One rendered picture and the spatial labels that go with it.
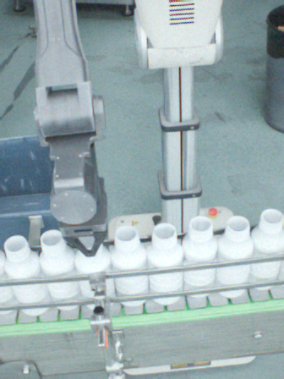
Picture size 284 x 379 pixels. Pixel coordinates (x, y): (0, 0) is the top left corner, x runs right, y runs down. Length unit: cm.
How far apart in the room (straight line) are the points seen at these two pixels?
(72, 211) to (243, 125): 250
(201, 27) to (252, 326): 69
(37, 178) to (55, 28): 94
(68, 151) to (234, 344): 55
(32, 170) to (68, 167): 89
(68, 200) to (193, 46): 73
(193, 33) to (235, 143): 173
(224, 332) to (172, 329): 10
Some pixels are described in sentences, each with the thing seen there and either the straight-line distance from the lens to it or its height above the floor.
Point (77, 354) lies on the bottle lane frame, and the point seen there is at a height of 90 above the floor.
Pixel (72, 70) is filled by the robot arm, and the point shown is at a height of 146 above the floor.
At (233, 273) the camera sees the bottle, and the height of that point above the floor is 108.
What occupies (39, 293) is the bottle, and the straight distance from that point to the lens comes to 87.
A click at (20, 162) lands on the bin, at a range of 147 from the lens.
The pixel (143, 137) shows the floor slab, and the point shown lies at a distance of 294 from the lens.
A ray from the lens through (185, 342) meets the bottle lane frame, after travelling 97.
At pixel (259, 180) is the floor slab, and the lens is 267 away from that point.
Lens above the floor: 174
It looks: 42 degrees down
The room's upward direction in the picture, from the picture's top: 4 degrees counter-clockwise
